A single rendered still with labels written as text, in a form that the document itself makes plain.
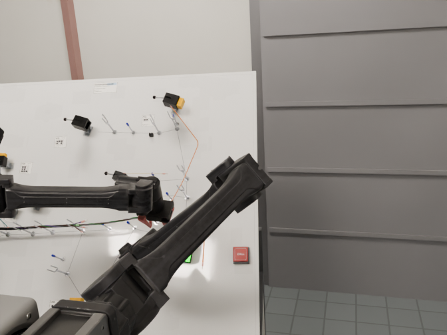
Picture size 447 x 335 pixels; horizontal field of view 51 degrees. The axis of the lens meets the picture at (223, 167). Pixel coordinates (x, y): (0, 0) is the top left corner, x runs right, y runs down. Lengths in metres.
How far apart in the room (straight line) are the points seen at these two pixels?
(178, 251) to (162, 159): 1.02
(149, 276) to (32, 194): 0.60
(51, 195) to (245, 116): 0.84
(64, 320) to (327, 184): 2.72
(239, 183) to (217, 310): 0.80
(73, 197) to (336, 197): 2.26
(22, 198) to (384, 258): 2.62
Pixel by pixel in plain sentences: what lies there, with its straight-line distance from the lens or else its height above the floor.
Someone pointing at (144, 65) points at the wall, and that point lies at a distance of 3.43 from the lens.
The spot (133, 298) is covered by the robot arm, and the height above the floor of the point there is 1.46.
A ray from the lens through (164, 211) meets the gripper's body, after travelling 1.40.
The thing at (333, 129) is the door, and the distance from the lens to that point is 3.13.
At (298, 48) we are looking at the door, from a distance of 3.08.
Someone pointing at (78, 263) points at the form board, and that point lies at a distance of 1.78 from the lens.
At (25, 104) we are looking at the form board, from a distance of 2.12.
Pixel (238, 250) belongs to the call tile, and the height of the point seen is 1.12.
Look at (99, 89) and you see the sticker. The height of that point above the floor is 1.64.
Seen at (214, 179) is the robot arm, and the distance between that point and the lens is 1.01.
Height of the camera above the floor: 1.84
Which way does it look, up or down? 16 degrees down
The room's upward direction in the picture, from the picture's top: 3 degrees counter-clockwise
